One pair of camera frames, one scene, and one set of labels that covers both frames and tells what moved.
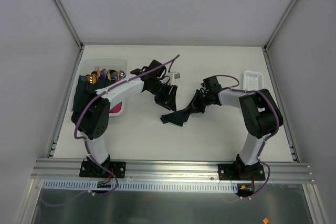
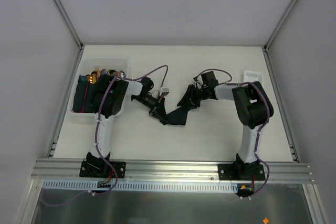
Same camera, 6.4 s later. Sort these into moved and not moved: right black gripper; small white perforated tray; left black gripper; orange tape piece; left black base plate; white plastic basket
Moved: left black gripper; right black gripper
Not moved: left black base plate; orange tape piece; small white perforated tray; white plastic basket
